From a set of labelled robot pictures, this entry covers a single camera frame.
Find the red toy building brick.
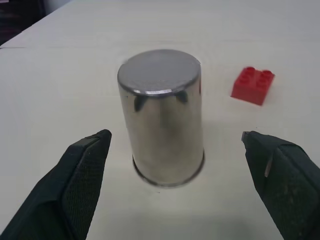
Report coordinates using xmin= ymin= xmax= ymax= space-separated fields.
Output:
xmin=230 ymin=66 xmax=276 ymax=108

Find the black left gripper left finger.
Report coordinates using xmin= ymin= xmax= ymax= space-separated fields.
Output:
xmin=0 ymin=128 xmax=112 ymax=240

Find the stainless steel cup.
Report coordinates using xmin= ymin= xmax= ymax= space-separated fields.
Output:
xmin=116 ymin=49 xmax=206 ymax=188

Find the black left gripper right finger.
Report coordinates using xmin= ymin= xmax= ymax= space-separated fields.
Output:
xmin=240 ymin=130 xmax=320 ymax=240

